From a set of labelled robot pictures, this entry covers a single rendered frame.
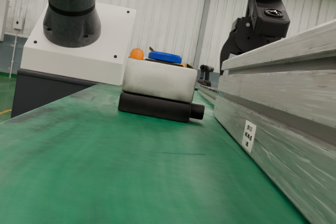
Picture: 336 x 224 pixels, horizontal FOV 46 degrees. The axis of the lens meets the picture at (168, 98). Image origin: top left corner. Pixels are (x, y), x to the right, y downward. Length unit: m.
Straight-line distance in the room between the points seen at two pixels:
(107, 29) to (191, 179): 0.95
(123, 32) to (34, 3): 10.90
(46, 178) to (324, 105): 0.11
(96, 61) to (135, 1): 10.65
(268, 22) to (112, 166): 0.40
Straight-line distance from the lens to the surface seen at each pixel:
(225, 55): 0.63
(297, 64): 0.26
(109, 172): 0.19
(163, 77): 0.44
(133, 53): 0.45
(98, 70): 1.03
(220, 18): 11.87
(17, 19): 11.90
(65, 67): 1.04
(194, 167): 0.23
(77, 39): 1.05
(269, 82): 0.27
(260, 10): 0.58
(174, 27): 11.63
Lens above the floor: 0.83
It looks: 3 degrees down
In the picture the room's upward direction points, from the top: 10 degrees clockwise
